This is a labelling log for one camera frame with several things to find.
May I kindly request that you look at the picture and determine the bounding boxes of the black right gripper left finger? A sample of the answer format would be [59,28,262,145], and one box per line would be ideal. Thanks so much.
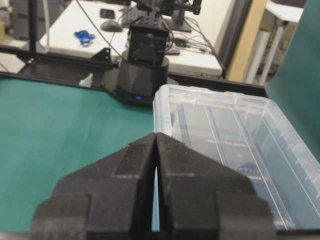
[30,133,156,240]

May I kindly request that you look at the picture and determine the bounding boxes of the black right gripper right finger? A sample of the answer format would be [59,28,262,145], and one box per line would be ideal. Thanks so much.
[156,133,276,240]

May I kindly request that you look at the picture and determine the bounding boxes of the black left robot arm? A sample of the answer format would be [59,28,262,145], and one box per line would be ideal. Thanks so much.
[29,12,169,240]

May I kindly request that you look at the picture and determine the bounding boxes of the clear plastic storage box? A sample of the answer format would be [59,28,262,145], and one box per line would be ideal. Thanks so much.
[152,84,320,232]

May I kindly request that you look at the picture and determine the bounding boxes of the green table mat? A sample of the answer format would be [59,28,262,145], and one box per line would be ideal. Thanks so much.
[0,78,153,232]

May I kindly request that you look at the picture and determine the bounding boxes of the green backdrop cloth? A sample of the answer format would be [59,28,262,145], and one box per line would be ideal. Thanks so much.
[265,0,320,153]

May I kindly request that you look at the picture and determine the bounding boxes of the black power adapter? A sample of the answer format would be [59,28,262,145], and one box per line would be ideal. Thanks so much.
[174,37,188,48]

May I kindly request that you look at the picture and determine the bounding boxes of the blue scissors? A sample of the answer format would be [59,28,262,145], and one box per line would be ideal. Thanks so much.
[74,30,96,47]

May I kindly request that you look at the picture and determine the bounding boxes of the black computer mouse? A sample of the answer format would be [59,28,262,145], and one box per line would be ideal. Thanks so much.
[100,20,123,33]

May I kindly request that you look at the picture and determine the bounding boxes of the white desk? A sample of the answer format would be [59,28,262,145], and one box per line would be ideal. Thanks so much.
[39,0,236,78]

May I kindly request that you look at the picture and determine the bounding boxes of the black monitor stand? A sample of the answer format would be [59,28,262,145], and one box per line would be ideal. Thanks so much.
[160,0,202,33]

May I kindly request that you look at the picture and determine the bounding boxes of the black smartphone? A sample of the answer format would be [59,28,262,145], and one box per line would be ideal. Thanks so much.
[99,8,116,20]

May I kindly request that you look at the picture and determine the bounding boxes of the wooden post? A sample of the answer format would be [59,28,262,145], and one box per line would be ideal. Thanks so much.
[225,0,267,83]

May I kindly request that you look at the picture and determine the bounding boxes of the black metal frame rail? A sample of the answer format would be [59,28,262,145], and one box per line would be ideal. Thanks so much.
[0,45,267,97]

